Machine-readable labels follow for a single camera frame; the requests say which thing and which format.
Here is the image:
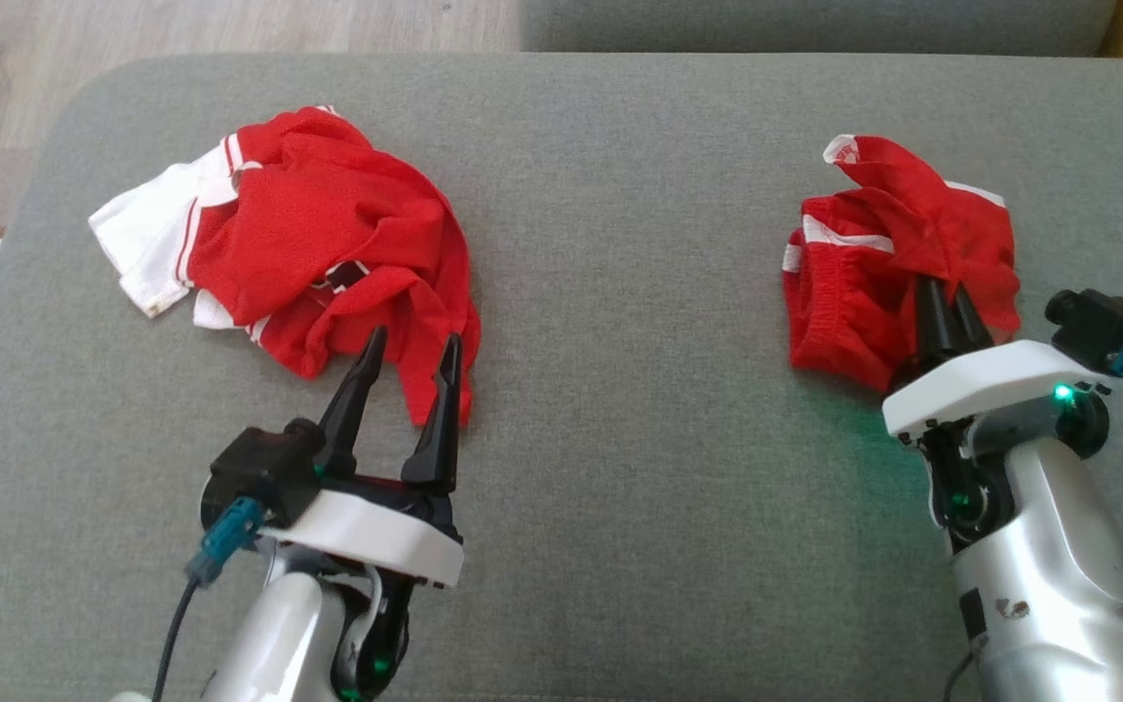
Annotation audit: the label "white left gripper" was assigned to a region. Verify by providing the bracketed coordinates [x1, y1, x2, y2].
[259, 326, 466, 591]

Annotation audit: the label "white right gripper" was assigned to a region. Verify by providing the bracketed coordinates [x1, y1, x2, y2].
[880, 276, 1114, 440]

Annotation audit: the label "red shorts with white trim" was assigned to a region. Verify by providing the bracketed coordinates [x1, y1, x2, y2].
[781, 134, 1024, 394]

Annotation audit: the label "red and white jersey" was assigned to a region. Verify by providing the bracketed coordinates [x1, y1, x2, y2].
[89, 104, 484, 429]

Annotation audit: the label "grey sofa seat cushion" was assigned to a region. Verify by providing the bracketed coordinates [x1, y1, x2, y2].
[0, 53, 1123, 702]

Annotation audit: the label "grey sofa back cushion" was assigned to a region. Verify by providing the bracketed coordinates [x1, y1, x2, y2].
[519, 0, 1121, 58]

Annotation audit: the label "teal left cable connector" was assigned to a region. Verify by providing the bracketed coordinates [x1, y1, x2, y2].
[185, 495, 264, 587]

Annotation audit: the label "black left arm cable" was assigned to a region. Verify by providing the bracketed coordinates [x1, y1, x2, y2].
[151, 578, 204, 702]

